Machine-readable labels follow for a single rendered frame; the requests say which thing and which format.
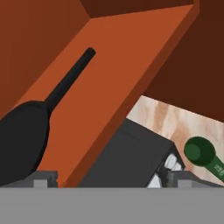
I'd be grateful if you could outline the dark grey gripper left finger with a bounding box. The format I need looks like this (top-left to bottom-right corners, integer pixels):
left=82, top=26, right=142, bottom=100
left=6, top=170, right=59, bottom=189

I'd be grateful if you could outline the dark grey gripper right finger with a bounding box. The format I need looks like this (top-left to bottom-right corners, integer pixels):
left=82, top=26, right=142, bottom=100
left=166, top=170, right=224, bottom=189

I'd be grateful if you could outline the white stove knob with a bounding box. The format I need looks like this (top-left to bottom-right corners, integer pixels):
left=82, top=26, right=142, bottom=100
left=164, top=153, right=183, bottom=172
left=146, top=173, right=163, bottom=189

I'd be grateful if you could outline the black frying pan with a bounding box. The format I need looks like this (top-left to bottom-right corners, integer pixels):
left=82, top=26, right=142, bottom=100
left=0, top=47, right=97, bottom=187

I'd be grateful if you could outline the black stove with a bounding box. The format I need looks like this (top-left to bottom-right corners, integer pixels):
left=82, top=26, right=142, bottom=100
left=78, top=117, right=186, bottom=189

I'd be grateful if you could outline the brown wooden cabinet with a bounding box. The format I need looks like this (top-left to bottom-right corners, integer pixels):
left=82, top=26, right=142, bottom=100
left=0, top=0, right=224, bottom=188

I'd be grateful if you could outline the green bottle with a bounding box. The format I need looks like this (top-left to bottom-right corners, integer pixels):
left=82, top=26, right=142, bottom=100
left=183, top=136, right=224, bottom=184

